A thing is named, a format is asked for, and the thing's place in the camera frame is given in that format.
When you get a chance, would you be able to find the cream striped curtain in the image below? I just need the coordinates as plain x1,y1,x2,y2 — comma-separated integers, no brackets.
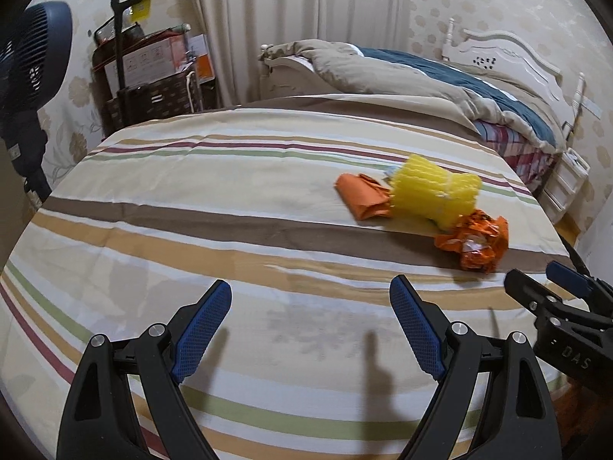
184,0,413,106

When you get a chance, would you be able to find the yellow hang tag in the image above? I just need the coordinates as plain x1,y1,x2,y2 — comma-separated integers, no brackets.
127,0,152,23

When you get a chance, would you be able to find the yellow foam fruit net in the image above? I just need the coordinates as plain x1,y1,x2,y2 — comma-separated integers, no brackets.
388,153,482,231

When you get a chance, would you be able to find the orange and white box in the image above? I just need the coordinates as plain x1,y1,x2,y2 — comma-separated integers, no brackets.
189,33,217,83

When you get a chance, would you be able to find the folded orange paper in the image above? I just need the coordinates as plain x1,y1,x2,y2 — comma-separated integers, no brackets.
334,172,396,222

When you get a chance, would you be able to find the plaid bed sheet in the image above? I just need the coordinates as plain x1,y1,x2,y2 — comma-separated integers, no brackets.
474,120,562,193

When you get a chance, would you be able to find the orange foil wrapper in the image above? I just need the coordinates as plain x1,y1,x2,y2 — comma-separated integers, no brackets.
433,208,510,274

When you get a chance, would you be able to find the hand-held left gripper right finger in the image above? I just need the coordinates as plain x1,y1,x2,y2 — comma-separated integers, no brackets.
389,275,561,460

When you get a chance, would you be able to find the dark blue standing fan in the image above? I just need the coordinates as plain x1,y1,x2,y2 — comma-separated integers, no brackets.
0,2,74,202

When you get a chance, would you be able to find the white plastic drawer unit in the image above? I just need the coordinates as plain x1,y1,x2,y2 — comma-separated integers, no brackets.
541,148,591,224

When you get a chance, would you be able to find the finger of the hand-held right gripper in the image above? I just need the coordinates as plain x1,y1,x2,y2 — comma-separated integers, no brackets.
505,268,613,320
546,261,613,299

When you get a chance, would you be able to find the black trolley handle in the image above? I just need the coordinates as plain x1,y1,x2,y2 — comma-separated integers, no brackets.
110,0,147,102

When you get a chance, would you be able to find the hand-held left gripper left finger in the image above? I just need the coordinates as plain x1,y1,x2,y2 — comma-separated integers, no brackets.
56,279,234,460

